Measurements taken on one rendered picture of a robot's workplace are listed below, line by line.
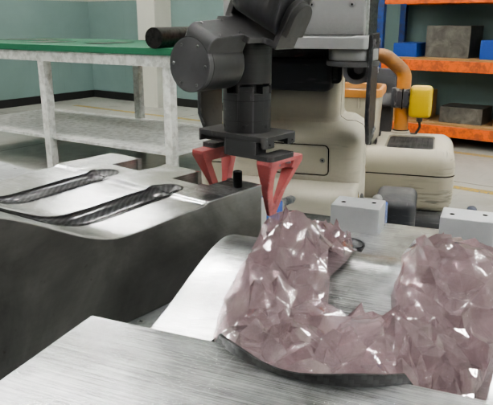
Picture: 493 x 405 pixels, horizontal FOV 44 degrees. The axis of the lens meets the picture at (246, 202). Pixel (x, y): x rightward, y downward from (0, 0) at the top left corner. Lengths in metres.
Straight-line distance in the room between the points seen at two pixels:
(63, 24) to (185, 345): 8.49
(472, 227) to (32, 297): 0.40
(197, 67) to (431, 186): 0.72
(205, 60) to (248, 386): 0.42
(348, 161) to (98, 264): 0.57
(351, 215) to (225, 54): 0.21
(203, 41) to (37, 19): 7.90
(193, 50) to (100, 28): 8.21
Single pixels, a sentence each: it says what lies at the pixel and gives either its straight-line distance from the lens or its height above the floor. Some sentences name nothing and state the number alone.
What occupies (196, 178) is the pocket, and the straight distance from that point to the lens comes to 0.73.
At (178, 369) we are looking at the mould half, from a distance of 0.29.
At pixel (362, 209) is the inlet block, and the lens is 0.62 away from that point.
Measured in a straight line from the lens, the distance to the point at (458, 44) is 5.58.
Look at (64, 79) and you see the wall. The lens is 8.75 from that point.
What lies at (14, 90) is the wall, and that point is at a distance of 8.31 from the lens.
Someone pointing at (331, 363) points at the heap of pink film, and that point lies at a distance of 0.33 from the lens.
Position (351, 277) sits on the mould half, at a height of 0.89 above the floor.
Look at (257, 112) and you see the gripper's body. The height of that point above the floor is 0.96.
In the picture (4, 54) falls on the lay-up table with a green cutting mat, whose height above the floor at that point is 0.82.
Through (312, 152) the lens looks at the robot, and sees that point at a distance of 1.00.
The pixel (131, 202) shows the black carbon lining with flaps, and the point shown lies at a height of 0.88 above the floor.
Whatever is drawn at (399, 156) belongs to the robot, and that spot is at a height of 0.80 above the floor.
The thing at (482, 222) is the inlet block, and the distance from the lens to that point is 0.61.
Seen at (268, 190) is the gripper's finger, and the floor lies 0.87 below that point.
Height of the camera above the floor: 1.06
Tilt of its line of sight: 17 degrees down
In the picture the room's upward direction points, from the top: straight up
